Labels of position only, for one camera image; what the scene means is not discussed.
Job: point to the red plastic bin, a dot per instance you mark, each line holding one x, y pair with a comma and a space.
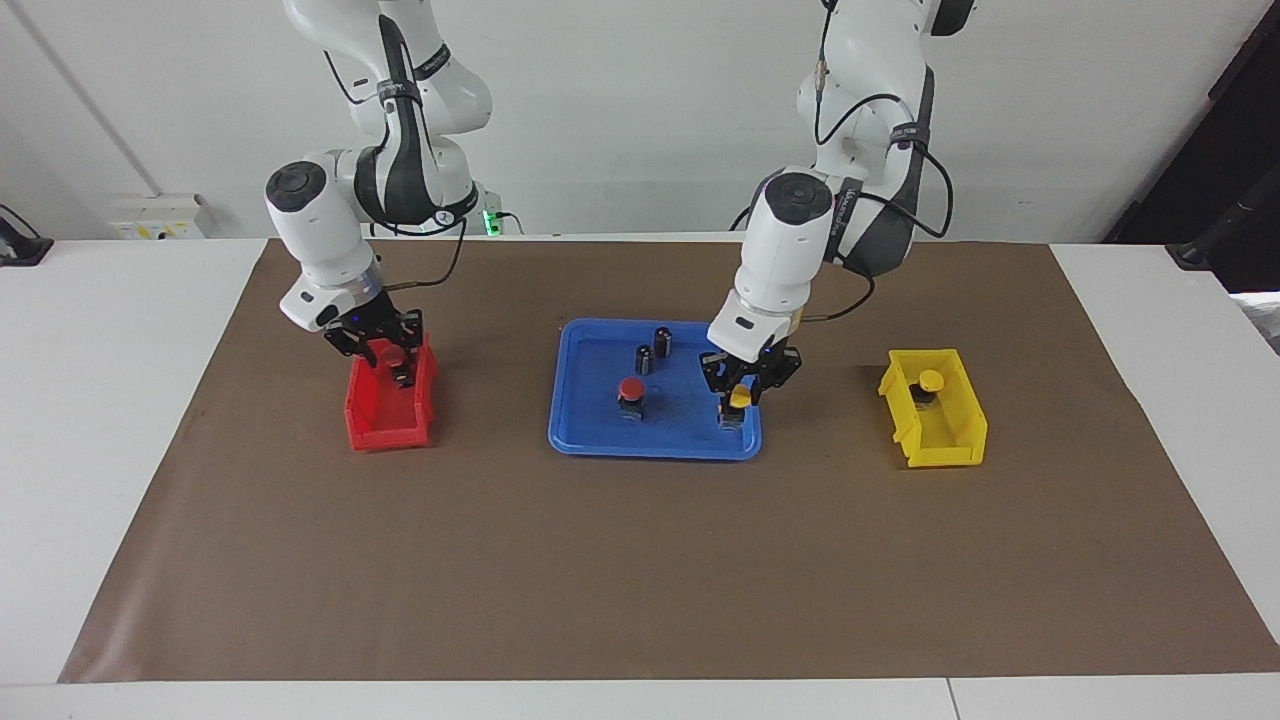
380, 425

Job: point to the yellow push button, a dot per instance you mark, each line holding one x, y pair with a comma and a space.
740, 398
931, 380

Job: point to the black clamp mount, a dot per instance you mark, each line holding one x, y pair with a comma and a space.
20, 250

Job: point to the red push button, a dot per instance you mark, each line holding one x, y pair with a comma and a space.
391, 355
630, 388

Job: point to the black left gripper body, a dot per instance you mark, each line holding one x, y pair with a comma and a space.
750, 365

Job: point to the grey plastic sheet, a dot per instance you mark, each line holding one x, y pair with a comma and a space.
1265, 315

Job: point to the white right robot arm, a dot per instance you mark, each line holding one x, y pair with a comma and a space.
320, 230

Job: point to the brown paper mat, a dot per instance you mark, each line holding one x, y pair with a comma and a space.
640, 570

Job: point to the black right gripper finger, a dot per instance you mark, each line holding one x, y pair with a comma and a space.
410, 335
355, 350

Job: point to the black cylinder capacitor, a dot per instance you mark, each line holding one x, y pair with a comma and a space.
663, 341
644, 360

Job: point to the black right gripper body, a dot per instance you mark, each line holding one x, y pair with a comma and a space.
365, 322

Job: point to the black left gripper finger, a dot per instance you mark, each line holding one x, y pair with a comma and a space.
720, 382
780, 375

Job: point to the blue plastic tray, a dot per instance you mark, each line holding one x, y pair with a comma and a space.
680, 430

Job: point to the black tripod stand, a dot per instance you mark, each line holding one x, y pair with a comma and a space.
1200, 250

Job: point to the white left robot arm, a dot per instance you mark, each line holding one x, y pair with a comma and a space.
790, 240

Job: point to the yellow plastic bin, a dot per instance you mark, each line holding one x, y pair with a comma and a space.
950, 450

